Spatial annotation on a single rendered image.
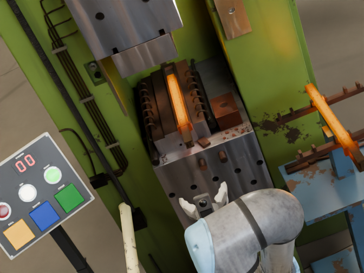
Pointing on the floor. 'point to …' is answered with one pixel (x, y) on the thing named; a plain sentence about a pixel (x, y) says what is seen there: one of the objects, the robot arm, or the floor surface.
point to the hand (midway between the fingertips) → (201, 188)
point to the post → (70, 249)
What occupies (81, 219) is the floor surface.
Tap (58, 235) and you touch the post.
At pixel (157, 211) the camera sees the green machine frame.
